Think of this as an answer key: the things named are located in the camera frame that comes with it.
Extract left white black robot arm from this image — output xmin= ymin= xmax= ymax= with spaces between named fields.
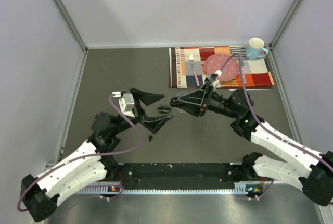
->
xmin=17 ymin=88 xmax=173 ymax=222

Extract black marbled earbud charging case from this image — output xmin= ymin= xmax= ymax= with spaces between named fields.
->
xmin=157 ymin=106 xmax=171 ymax=114

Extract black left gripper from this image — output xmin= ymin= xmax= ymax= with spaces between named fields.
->
xmin=112 ymin=89 xmax=173 ymax=136

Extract pink-handled metal fork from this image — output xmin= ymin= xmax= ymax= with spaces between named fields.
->
xmin=188 ymin=54 xmax=200 ymax=87

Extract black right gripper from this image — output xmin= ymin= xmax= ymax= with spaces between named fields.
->
xmin=177 ymin=82 xmax=239 ymax=119

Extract glossy black gold-striped earbud case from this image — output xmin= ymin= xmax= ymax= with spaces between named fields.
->
xmin=170 ymin=97 xmax=182 ymax=107

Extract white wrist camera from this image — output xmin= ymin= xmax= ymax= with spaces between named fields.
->
xmin=206 ymin=70 xmax=222 ymax=90
xmin=111 ymin=92 xmax=135 ymax=118

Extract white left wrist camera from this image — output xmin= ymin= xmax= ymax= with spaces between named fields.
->
xmin=111 ymin=92 xmax=135 ymax=118

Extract pink-handled metal knife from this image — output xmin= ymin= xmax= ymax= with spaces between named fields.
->
xmin=238 ymin=53 xmax=246 ymax=85

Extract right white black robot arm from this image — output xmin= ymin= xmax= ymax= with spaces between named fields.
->
xmin=170 ymin=82 xmax=332 ymax=206

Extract pink polka-dot plate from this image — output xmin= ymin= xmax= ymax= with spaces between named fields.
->
xmin=204 ymin=54 xmax=239 ymax=82

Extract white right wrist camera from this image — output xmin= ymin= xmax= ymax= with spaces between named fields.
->
xmin=206 ymin=70 xmax=222 ymax=90

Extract colourful patchwork placemat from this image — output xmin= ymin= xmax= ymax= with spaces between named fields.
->
xmin=169 ymin=46 xmax=275 ymax=89

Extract light blue mug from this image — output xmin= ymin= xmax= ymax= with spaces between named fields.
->
xmin=246 ymin=38 xmax=268 ymax=60

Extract clear plastic cup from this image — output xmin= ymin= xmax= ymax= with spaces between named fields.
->
xmin=175 ymin=91 xmax=193 ymax=114

